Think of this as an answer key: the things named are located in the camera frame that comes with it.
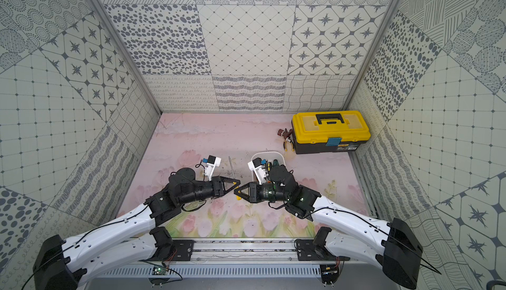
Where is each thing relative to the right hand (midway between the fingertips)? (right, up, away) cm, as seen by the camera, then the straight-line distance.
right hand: (237, 193), depth 68 cm
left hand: (+1, +5, -2) cm, 6 cm away
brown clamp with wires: (+23, +20, +40) cm, 51 cm away
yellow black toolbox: (+41, +22, +23) cm, 52 cm away
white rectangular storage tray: (+13, +9, +28) cm, 32 cm away
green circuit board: (-29, -30, +3) cm, 42 cm away
